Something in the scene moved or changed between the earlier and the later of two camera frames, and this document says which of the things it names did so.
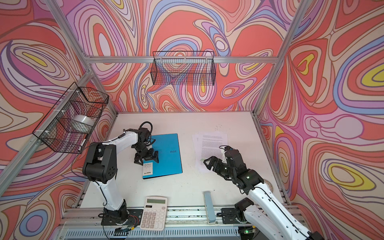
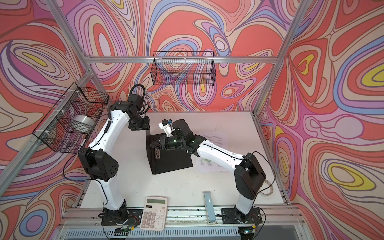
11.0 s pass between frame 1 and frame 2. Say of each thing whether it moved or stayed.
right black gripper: moved
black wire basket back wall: stayed
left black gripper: moved
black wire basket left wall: stayed
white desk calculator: stayed
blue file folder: moved
